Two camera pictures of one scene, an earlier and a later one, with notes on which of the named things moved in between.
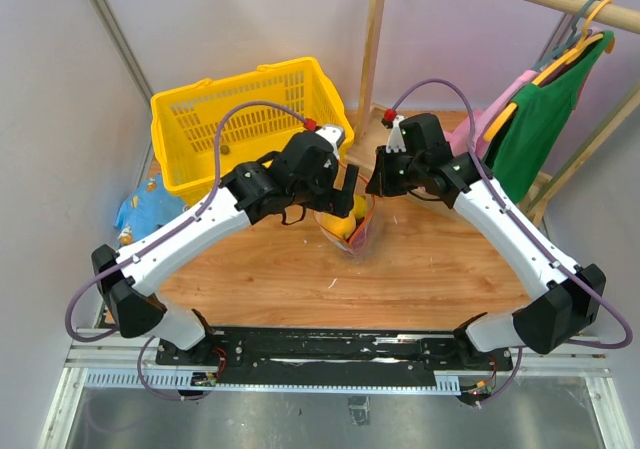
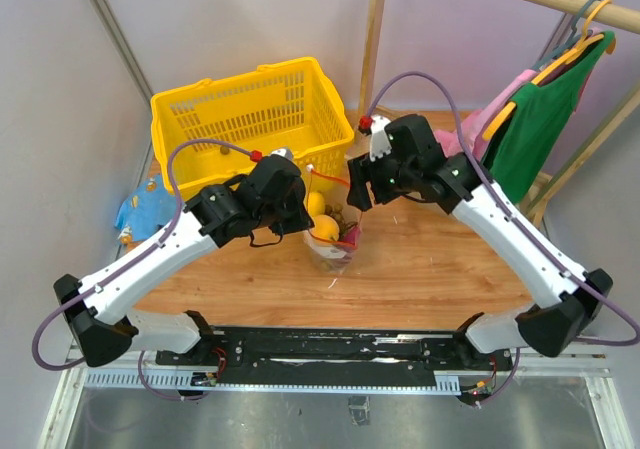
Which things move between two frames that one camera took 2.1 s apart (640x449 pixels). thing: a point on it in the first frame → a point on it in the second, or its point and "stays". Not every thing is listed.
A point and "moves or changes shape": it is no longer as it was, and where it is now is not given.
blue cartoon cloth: [145, 208] stays
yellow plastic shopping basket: [184, 122] stays
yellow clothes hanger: [588, 38] stays
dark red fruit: [359, 238] moves or changes shape
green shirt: [538, 112] stays
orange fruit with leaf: [345, 226] → [326, 227]
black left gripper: [342, 201] → [302, 219]
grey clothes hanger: [572, 38] stays
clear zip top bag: [351, 234] moves or changes shape
